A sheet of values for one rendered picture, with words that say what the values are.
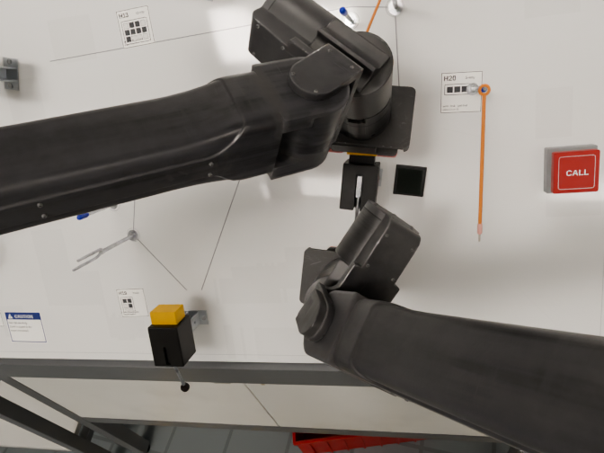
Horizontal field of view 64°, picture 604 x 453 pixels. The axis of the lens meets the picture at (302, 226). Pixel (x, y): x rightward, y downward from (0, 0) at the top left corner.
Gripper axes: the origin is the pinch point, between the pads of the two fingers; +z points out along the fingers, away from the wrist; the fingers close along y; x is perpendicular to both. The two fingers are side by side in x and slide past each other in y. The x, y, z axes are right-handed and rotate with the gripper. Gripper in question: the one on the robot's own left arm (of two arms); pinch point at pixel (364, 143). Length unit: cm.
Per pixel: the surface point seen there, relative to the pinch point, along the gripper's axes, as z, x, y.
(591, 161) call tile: 3.1, -1.3, -26.4
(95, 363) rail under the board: 24, 36, 43
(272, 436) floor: 105, 64, 24
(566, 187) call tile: 4.5, 1.8, -24.3
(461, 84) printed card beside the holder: 3.0, -9.7, -10.8
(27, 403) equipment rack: 90, 64, 101
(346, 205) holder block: 1.2, 7.5, 1.3
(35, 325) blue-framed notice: 22, 31, 54
